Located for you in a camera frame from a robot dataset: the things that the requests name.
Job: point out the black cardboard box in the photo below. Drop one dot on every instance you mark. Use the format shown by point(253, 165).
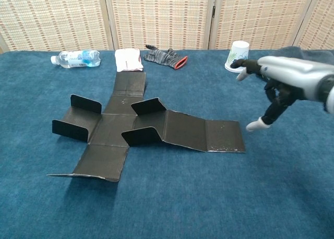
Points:
point(109, 129)

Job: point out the grey knit glove red cuff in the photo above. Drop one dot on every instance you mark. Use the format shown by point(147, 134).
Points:
point(164, 57)

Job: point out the clear plastic water bottle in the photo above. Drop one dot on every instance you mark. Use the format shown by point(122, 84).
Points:
point(78, 58)

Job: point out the white floral paper cup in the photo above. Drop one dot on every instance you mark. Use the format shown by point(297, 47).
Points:
point(238, 51)

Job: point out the dark grey towel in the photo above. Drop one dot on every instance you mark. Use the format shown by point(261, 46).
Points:
point(313, 55)

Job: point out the white tissue packet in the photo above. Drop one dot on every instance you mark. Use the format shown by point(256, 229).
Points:
point(129, 60)

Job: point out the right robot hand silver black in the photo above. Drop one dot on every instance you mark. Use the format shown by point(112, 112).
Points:
point(287, 72)

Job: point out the woven folding screen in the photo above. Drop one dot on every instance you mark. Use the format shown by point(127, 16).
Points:
point(161, 14)

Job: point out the blue table cloth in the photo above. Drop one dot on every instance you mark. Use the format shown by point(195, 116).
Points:
point(182, 197)

